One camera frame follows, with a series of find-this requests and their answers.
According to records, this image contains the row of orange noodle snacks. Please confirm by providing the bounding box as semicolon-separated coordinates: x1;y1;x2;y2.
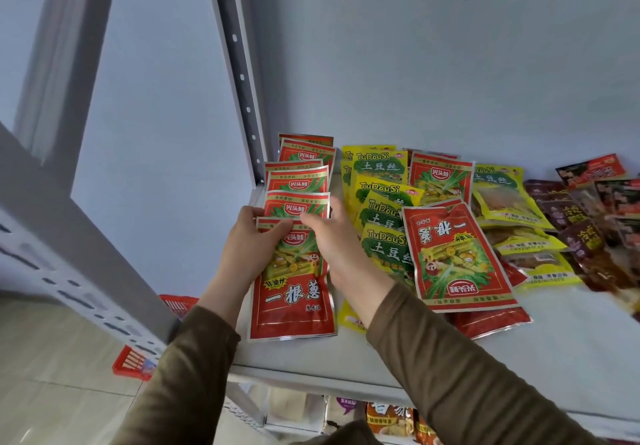
365;402;441;445

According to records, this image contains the red foil snack packet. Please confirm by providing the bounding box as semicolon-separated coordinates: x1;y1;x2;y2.
278;139;337;165
248;217;337;342
279;133;335;146
263;191;331;220
265;160;323;170
266;165;329;194

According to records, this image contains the pile of red snack packets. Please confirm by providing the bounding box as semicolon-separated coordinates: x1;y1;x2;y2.
401;148;533;340

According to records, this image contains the yellow green snack packet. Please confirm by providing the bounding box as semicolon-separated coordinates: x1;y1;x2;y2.
357;191;407;233
349;151;409;185
341;145;397;200
352;177;426;210
338;299;369;334
361;223;417;288

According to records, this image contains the person's left forearm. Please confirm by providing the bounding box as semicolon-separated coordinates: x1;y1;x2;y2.
112;305;242;445

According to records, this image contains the pile of black red snacks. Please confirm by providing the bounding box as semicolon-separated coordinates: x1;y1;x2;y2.
555;154;640;280

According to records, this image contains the person's right forearm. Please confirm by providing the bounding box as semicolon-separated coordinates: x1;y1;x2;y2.
366;283;606;445

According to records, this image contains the red plastic basket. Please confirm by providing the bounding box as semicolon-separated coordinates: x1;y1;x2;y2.
112;294;200;382

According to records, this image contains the white metal shelf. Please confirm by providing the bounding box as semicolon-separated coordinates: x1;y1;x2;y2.
0;0;640;445

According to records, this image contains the person's left hand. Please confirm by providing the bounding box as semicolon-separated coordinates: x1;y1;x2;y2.
197;205;295;330

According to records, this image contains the person's right hand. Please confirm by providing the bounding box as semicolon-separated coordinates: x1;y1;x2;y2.
299;197;399;330

